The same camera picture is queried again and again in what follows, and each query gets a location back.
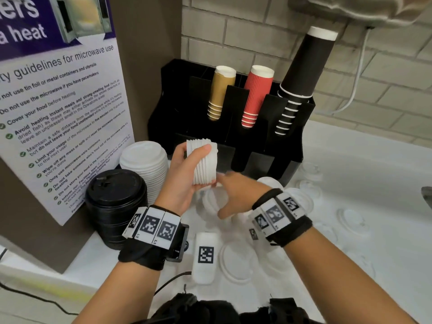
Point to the person's right hand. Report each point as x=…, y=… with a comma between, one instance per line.
x=246, y=195

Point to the person's left hand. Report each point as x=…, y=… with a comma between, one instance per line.
x=175, y=185

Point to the stack of black lids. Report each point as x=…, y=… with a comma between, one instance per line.
x=114, y=199

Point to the black cup holder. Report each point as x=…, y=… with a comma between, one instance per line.
x=175, y=107

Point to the person's right forearm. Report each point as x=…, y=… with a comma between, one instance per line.
x=337, y=283

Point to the person's left forearm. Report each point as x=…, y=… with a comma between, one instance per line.
x=118, y=296

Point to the black right wrist marker band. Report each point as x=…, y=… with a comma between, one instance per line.
x=297, y=232

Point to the black wrist marker band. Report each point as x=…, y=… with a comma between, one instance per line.
x=138, y=258
x=297, y=232

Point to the black left wrist marker band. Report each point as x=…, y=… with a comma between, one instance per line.
x=138, y=258

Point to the stack of red paper cups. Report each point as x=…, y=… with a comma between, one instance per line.
x=256, y=94

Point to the stack of gold paper cups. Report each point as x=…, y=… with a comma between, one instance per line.
x=219, y=91

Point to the black chest harness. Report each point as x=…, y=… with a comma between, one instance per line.
x=209, y=313

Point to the microwave safety poster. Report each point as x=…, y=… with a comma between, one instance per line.
x=67, y=114

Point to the stack of black paper cups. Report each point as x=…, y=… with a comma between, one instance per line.
x=307, y=67

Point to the steel sink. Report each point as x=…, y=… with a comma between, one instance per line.
x=427, y=197

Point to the grey wall-mounted appliance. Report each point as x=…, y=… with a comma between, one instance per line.
x=364, y=8

